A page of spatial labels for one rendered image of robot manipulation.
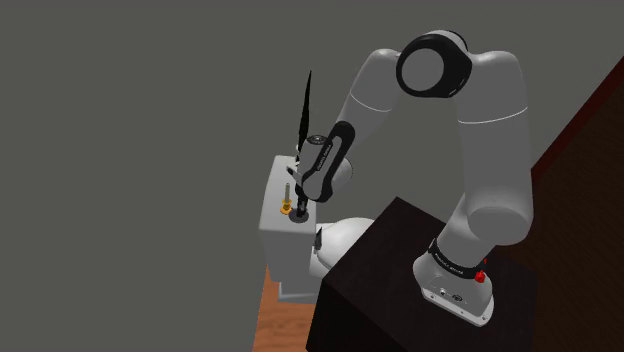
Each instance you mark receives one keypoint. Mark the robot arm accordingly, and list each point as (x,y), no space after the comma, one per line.
(492,161)

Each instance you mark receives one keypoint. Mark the dark grey round disc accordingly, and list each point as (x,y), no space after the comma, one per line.
(294,218)

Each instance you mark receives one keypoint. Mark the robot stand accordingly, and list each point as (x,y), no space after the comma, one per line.
(380,292)

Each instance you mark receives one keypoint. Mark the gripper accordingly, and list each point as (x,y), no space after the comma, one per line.
(302,201)

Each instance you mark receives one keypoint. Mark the yellow and grey candlestick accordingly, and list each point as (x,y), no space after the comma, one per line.
(286,206)

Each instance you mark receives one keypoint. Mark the black slender pointed object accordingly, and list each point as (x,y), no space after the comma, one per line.
(305,114)

